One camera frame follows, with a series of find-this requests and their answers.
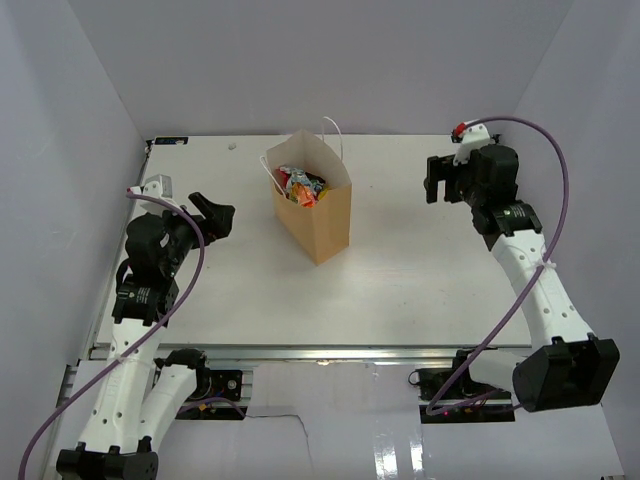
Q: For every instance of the purple M&M's packet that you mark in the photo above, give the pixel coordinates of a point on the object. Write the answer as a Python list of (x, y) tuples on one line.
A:
[(317, 184)]

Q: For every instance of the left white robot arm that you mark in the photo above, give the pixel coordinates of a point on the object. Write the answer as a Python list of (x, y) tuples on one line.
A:
[(140, 394)]

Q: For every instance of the brown paper bag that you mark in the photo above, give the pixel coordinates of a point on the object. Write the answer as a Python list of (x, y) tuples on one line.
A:
[(323, 230)]

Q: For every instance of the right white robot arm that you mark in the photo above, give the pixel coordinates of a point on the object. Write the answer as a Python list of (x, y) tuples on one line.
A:
[(569, 366)]

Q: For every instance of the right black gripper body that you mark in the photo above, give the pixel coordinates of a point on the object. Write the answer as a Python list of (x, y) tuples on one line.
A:
[(466, 184)]

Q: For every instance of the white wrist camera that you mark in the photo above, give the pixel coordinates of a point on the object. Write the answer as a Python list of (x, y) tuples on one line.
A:
[(469, 136), (158, 187)]

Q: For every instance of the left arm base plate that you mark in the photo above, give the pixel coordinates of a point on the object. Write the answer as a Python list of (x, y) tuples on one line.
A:
[(218, 398)]

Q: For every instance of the silver wrapper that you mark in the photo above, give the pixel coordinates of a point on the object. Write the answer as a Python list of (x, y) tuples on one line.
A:
[(287, 175)]

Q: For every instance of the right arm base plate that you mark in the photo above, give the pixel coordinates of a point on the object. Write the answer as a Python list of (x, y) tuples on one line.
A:
[(450, 395)]

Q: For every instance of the orange fruit candy bag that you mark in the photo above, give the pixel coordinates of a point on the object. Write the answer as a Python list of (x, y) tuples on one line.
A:
[(302, 195)]

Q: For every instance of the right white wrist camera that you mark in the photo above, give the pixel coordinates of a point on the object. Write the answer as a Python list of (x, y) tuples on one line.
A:
[(469, 136)]

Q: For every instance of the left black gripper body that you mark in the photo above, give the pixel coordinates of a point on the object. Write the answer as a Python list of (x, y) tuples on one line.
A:
[(183, 236)]

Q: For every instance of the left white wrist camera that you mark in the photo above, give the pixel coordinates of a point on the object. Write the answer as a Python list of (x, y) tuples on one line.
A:
[(158, 187)]

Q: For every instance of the aluminium front rail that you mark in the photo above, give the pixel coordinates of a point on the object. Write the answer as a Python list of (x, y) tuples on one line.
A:
[(254, 353)]

